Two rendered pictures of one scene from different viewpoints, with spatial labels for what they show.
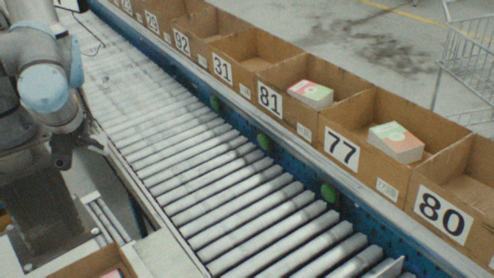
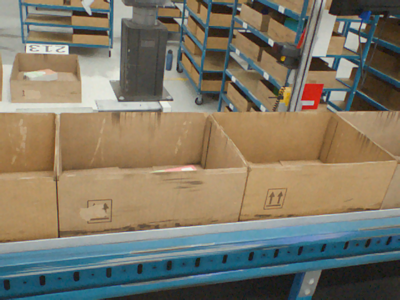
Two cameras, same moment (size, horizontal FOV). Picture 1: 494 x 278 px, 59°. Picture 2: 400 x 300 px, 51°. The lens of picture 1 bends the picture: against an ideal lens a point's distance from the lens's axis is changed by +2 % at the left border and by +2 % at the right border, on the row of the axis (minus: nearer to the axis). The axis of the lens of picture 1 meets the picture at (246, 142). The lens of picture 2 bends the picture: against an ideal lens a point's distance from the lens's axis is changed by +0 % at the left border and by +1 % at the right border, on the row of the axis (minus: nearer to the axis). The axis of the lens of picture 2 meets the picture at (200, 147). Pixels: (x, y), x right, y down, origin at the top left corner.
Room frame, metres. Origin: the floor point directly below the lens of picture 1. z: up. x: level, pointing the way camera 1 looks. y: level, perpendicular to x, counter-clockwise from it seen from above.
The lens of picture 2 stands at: (1.78, -1.08, 1.49)
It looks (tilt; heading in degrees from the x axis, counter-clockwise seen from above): 28 degrees down; 101
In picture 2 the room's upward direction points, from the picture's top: 8 degrees clockwise
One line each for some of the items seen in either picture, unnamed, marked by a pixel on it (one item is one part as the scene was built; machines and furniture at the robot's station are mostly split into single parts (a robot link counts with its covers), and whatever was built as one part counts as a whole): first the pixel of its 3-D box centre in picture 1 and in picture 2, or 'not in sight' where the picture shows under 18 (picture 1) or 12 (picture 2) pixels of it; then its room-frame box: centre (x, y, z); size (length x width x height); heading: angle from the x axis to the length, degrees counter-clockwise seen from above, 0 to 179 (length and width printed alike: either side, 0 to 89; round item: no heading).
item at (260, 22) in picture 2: not in sight; (270, 17); (1.53, 1.91, 0.99); 0.40 x 0.30 x 0.10; 119
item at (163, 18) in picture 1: (179, 18); not in sight; (2.50, 0.33, 0.96); 0.39 x 0.29 x 0.17; 31
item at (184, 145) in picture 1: (183, 147); not in sight; (1.55, 0.28, 0.72); 0.52 x 0.05 x 0.05; 121
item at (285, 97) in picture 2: not in sight; (280, 96); (1.75, 0.79, 0.84); 0.15 x 0.09 x 0.07; 31
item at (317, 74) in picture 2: not in sight; (296, 68); (1.79, 1.51, 0.79); 0.40 x 0.30 x 0.10; 122
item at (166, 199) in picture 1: (212, 177); not in sight; (1.32, 0.15, 0.72); 0.52 x 0.05 x 0.05; 121
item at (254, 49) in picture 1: (255, 63); (291, 163); (1.83, -0.08, 0.97); 0.39 x 0.29 x 0.17; 31
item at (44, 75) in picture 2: not in sight; (40, 76); (0.64, 0.56, 0.77); 0.13 x 0.07 x 0.04; 66
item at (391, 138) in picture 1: (394, 144); not in sight; (1.20, -0.53, 0.92); 0.16 x 0.11 x 0.07; 18
